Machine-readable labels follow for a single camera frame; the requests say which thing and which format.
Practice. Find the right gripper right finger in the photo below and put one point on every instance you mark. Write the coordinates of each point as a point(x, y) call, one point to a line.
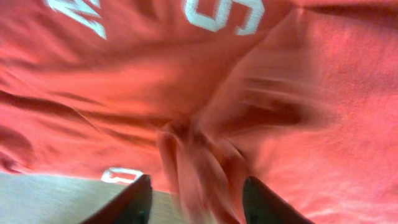
point(263, 206)

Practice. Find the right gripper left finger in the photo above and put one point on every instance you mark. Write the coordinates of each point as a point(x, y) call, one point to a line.
point(131, 206)

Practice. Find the red t-shirt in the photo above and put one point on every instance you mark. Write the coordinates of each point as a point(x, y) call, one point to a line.
point(202, 94)

